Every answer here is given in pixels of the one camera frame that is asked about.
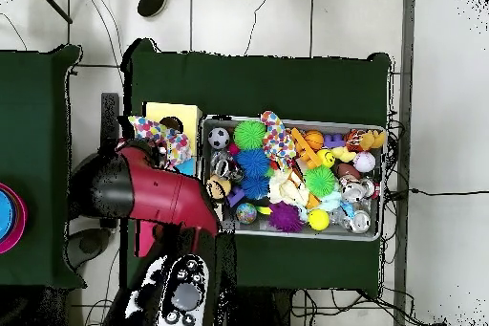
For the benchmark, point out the green spiky rubber ball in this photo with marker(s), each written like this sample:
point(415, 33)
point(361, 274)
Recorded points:
point(319, 181)
point(250, 134)

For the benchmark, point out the black tripod leg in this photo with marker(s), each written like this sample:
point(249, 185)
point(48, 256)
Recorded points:
point(53, 4)

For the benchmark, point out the yellow smiley face ball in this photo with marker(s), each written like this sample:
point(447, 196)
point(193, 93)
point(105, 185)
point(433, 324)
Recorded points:
point(326, 158)

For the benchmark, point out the white baseball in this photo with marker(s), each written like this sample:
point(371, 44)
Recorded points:
point(364, 162)

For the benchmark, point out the shallow metal mesh bin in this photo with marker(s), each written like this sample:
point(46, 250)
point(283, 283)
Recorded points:
point(332, 232)

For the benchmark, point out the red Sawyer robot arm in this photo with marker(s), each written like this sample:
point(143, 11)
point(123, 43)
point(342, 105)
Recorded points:
point(168, 196)

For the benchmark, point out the purple spiky ball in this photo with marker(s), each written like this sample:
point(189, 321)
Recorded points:
point(285, 217)

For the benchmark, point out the blue spiky rubber ball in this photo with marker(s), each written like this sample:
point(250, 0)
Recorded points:
point(252, 162)

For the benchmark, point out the wooden box with three holes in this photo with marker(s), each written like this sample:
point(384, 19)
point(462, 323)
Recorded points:
point(191, 112)

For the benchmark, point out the orange toy building brick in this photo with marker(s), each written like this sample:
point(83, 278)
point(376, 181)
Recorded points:
point(305, 150)

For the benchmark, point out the black and white soccer ball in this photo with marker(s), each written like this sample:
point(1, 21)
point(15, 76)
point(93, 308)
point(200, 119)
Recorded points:
point(219, 138)

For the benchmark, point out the stacked pink and blue bowls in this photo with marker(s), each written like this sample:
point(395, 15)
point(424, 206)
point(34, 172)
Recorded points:
point(11, 219)

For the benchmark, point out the dark green table cloth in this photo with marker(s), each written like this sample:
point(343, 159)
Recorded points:
point(34, 112)
point(267, 85)

